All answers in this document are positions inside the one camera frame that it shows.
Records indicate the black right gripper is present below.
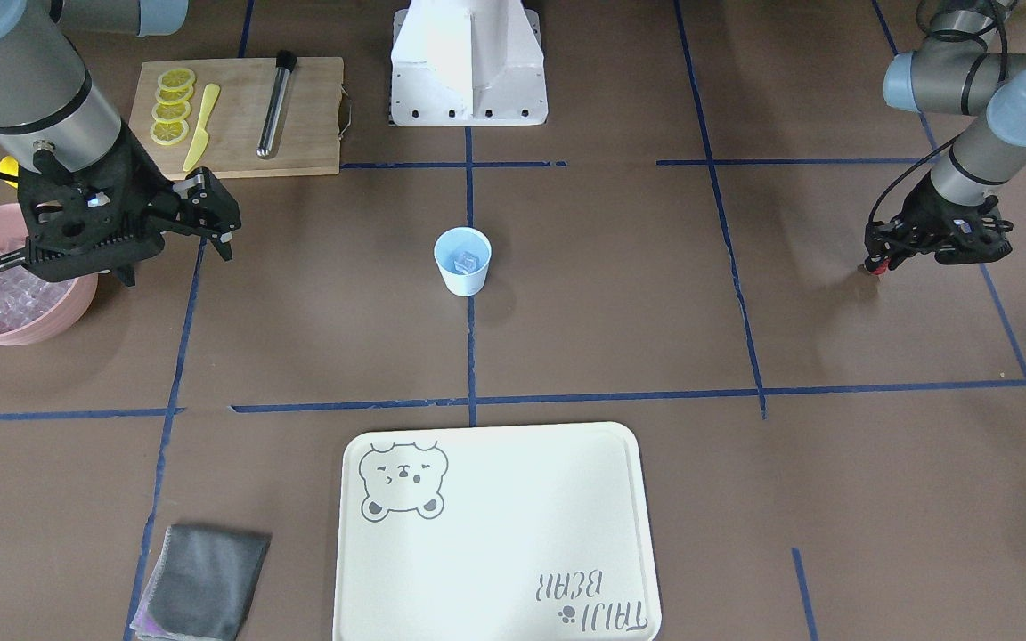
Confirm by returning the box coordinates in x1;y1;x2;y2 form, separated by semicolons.
18;125;241;287

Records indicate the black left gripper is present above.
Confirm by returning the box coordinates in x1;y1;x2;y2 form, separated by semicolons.
864;177;1014;272

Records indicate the clear ice cube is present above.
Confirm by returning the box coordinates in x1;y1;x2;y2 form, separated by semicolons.
451;250;482;275

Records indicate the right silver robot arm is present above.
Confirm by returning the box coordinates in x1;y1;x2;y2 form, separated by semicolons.
0;1;241;287

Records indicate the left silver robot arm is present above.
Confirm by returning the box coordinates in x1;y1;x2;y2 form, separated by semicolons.
862;1;1026;275

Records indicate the pile of clear ice cubes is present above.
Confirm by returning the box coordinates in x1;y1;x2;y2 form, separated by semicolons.
0;267;74;334

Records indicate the light blue plastic cup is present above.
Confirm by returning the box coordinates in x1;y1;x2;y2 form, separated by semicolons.
433;226;494;297

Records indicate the lower whole lemon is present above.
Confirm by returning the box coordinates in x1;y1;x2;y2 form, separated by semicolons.
0;155;19;188

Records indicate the upper lemon slice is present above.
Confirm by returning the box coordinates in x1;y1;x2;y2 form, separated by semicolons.
156;68;196;93

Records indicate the yellow plastic knife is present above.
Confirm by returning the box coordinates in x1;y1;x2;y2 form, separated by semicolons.
182;84;221;172

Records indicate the wooden cutting board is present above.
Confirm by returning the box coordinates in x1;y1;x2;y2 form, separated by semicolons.
127;57;345;181

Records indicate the steel muddler with black tip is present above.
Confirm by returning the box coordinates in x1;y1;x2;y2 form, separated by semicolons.
257;50;297;159

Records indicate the grey folded cloth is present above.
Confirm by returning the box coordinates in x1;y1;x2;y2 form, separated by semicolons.
129;523;272;640

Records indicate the cream bear serving tray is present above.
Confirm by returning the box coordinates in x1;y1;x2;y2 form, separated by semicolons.
331;420;663;640

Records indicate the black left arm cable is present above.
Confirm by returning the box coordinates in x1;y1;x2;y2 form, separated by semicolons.
867;0;1013;234

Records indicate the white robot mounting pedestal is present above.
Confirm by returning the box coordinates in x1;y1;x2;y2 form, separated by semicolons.
388;1;549;127

